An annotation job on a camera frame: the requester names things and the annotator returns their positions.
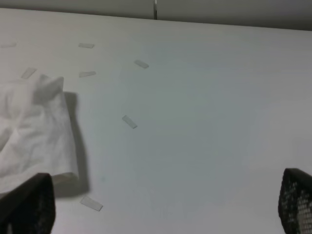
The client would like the clear tape piece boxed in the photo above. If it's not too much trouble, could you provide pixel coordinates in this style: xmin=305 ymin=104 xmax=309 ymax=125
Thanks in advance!
xmin=78 ymin=43 xmax=95 ymax=49
xmin=80 ymin=196 xmax=103 ymax=212
xmin=21 ymin=67 xmax=36 ymax=79
xmin=0 ymin=42 xmax=17 ymax=48
xmin=79 ymin=71 xmax=96 ymax=78
xmin=134 ymin=60 xmax=149 ymax=69
xmin=122 ymin=115 xmax=137 ymax=129

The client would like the white short sleeve shirt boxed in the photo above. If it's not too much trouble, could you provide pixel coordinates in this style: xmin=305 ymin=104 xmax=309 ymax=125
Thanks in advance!
xmin=0 ymin=75 xmax=78 ymax=192

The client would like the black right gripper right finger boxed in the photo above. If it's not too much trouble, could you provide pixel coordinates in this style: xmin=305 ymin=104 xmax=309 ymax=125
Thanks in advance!
xmin=278 ymin=168 xmax=312 ymax=234

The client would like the clear tape piece top centre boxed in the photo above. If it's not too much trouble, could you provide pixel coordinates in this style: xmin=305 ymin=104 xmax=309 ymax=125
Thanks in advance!
xmin=78 ymin=43 xmax=95 ymax=49

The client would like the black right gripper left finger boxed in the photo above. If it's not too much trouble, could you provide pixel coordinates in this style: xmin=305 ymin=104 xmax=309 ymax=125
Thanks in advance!
xmin=0 ymin=173 xmax=56 ymax=234

